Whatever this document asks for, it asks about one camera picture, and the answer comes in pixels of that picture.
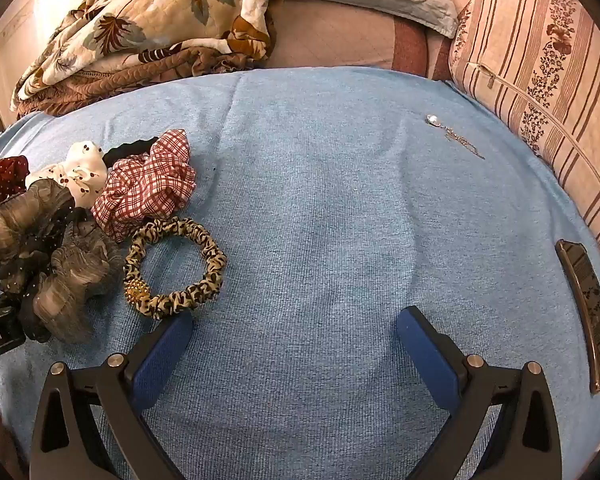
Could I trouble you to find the white dotted scrunchie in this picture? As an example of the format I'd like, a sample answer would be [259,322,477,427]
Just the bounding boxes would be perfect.
[25,141,110,209]

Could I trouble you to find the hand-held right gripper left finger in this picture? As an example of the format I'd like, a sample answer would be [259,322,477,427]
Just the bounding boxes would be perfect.
[29,310,196,480]

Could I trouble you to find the striped floral pillow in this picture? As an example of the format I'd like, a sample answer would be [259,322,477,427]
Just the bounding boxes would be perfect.
[449,0,600,321]

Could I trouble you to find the leopard print scrunchie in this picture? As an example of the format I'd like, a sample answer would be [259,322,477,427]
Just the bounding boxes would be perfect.
[124,217,227,321]

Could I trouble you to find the red plaid scrunchie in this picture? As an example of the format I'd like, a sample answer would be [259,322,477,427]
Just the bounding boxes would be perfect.
[91,129,197,243]

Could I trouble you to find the brown quilted blanket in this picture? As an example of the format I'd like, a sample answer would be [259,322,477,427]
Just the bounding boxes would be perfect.
[15,40,271,118]

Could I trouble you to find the dark red dotted scrunchie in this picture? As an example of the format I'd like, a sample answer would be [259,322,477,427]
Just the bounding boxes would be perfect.
[0,156,31,207]

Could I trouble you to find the leaf print blanket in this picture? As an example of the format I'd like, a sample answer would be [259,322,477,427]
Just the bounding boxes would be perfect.
[11,0,281,111]

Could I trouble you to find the pink patchwork bed sheet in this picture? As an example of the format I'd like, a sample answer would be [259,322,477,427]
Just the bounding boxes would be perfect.
[267,0,546,81]

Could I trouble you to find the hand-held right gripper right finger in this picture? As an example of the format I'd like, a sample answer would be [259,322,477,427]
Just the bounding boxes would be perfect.
[396,305,567,480]

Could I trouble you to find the black wavy hair tie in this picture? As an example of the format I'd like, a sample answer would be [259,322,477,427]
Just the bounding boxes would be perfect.
[101,136,160,167]

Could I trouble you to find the grey sheer scrunchie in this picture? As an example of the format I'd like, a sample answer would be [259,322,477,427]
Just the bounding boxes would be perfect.
[0,178,126,345]

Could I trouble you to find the blue cloth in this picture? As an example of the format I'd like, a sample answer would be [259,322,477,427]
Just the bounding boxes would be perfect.
[0,66,600,480]

